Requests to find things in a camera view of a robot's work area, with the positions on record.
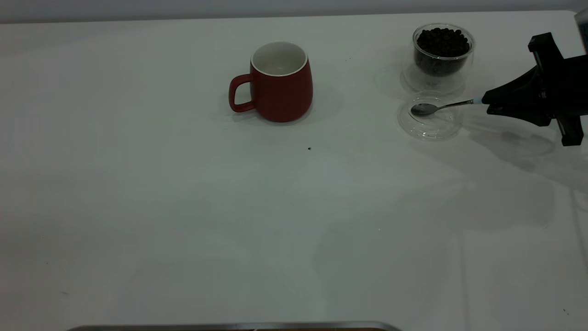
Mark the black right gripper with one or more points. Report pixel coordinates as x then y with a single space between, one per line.
567 87

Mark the clear round glass lid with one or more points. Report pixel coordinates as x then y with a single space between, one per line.
429 126

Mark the dark coffee beans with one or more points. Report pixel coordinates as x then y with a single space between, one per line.
441 48

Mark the red ceramic mug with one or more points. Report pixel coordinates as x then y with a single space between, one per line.
282 96

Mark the clear double-wall glass cup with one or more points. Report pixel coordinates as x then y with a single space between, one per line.
434 82

